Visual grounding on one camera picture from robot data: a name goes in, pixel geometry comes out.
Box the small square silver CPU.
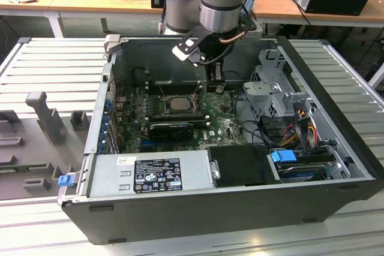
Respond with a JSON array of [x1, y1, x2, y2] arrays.
[[169, 97, 193, 112]]

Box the black RAM slot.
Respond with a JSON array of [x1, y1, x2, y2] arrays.
[[146, 119, 211, 128], [149, 85, 200, 94], [149, 113, 205, 121], [149, 79, 202, 86]]

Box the CPU socket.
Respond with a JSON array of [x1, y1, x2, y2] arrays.
[[163, 93, 201, 116]]

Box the grey metal drive cage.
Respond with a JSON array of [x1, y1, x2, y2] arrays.
[[239, 47, 319, 125]]

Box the green motherboard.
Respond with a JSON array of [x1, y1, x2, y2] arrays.
[[115, 83, 250, 153]]

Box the black graphics card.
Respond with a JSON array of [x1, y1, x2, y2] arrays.
[[149, 122, 194, 142]]

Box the hard disk blue carrier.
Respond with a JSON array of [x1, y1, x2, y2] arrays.
[[269, 147, 328, 183]]

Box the wooden desk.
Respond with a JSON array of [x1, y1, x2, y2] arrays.
[[0, 0, 384, 40]]

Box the grey power supply unit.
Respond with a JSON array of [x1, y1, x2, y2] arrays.
[[88, 149, 215, 198]]

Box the black open PC case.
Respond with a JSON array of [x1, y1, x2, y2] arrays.
[[56, 35, 384, 246]]

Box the blue case release latch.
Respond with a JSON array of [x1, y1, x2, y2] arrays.
[[58, 174, 74, 187]]

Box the grey parts rack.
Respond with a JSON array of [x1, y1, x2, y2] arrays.
[[0, 91, 94, 201]]

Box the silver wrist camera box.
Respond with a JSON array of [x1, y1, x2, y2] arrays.
[[246, 19, 263, 40]]

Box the black cable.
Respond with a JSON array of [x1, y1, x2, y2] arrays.
[[236, 119, 271, 149]]

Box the grey case latch handle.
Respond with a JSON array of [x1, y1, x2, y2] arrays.
[[103, 34, 121, 56]]

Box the yellow red power wires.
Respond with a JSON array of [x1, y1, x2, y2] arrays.
[[295, 109, 319, 144]]

